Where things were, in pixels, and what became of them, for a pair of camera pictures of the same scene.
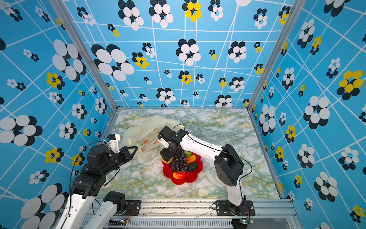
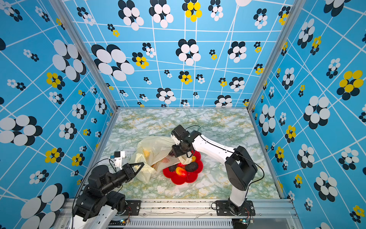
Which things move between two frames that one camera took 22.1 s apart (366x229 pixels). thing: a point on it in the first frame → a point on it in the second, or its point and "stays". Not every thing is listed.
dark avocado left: [173, 165] stays
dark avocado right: [192, 167] stays
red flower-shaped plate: [190, 177] stays
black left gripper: [127, 155] → [129, 172]
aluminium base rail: [200, 214] stays
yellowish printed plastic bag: [144, 135] → [156, 153]
